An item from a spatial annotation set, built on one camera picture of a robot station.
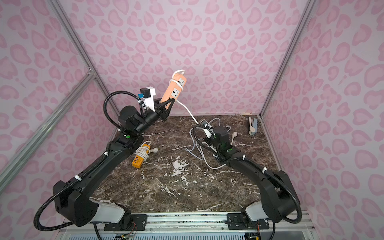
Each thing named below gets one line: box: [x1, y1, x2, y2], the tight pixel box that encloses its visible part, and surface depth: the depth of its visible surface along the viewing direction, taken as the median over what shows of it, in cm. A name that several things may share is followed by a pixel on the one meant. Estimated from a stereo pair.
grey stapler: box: [248, 116, 258, 136], surface depth 110 cm
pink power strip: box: [160, 72, 187, 103], surface depth 64 cm
